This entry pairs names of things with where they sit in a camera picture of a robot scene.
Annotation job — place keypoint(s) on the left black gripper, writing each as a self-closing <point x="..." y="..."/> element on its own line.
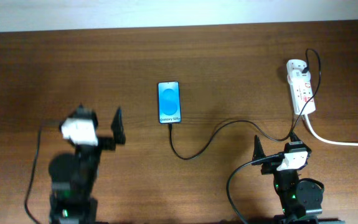
<point x="117" y="129"/>

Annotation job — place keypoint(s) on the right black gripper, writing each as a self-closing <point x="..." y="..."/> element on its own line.
<point x="270" y="166"/>

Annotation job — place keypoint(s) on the blue screen Galaxy smartphone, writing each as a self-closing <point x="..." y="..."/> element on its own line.
<point x="169" y="102"/>

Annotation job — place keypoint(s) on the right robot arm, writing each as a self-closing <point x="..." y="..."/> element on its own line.
<point x="300" y="199"/>

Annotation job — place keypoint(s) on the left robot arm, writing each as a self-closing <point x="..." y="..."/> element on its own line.
<point x="73" y="175"/>

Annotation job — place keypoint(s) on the white power strip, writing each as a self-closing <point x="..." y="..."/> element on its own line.
<point x="300" y="92"/>

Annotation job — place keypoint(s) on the white USB wall charger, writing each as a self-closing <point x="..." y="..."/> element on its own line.
<point x="297" y="76"/>

